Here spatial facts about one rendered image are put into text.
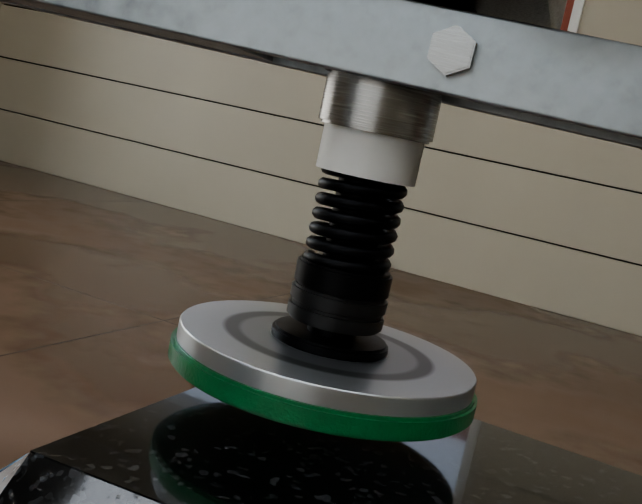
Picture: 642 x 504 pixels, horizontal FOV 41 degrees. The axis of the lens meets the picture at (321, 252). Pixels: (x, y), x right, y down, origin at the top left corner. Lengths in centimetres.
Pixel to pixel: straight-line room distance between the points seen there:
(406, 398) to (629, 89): 22
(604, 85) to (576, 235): 612
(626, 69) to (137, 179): 766
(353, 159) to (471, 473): 22
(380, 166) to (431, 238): 630
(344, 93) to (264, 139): 687
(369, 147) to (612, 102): 15
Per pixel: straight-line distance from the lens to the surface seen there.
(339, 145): 57
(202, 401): 63
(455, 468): 61
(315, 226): 59
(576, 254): 664
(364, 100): 56
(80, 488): 49
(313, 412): 52
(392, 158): 57
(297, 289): 59
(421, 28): 54
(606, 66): 53
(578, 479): 66
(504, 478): 62
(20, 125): 900
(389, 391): 54
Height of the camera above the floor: 101
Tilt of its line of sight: 8 degrees down
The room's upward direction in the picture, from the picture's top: 12 degrees clockwise
